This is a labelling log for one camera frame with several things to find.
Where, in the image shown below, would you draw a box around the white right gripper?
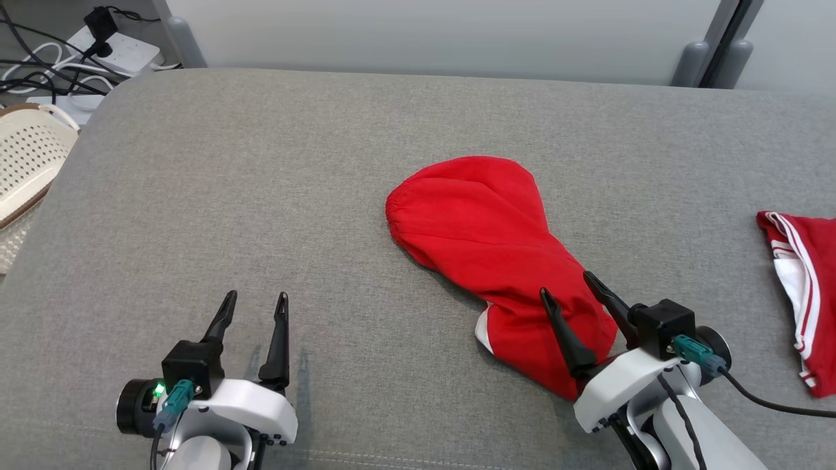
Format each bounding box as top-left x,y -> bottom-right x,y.
539,270 -> 703,435

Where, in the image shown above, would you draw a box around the black plug adapter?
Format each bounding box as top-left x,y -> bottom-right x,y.
83,6 -> 120,41

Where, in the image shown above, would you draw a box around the grey fabric sofa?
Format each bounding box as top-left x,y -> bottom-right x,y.
0,69 -> 836,470

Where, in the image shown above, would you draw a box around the teal right camera connector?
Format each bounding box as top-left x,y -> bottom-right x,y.
671,334 -> 728,377

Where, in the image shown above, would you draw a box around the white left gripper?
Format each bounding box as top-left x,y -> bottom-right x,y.
160,290 -> 299,458

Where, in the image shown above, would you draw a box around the smooth black right camera cable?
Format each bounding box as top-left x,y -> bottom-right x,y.
717,368 -> 836,419

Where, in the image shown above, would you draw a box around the large white power strip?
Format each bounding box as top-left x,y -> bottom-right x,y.
65,26 -> 162,77

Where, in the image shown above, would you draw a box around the dark partition post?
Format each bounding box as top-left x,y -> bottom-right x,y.
696,0 -> 765,89

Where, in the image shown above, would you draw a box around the small white power strip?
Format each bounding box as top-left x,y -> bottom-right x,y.
25,93 -> 106,126

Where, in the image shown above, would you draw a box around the red Bulls 23 jersey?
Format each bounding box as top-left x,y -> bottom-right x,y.
756,210 -> 836,399

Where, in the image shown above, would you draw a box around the teal camera connector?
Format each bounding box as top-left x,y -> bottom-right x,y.
153,379 -> 197,433
671,334 -> 728,377

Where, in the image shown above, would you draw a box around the cream perforated laundry basket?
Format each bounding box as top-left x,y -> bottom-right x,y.
0,102 -> 81,230

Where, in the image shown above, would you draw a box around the white power cable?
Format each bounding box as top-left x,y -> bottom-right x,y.
0,41 -> 71,96

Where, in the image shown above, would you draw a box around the twisted black right arm cable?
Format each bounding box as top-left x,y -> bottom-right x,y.
655,372 -> 711,470

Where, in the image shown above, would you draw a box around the plain red shorts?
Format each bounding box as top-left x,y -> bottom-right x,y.
385,155 -> 619,401

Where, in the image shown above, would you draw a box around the teal left camera connector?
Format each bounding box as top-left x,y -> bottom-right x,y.
153,379 -> 197,433

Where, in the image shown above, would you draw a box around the grey partition foot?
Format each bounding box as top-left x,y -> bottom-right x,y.
167,16 -> 208,69
713,39 -> 753,90
671,40 -> 711,87

